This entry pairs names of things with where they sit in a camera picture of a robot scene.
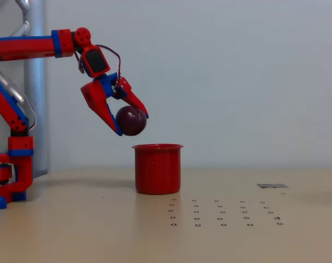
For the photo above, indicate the dark purple plum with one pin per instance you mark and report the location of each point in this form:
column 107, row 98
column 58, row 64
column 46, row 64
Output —
column 131, row 122

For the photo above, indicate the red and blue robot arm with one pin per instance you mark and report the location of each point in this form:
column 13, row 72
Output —
column 23, row 48

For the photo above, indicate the red plastic cup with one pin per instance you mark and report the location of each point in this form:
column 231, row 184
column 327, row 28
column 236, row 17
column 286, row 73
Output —
column 157, row 170

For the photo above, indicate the grey tape patch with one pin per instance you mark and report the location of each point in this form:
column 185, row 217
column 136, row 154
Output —
column 272, row 185

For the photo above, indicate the silver metal frame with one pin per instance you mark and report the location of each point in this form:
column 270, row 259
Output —
column 34, row 82

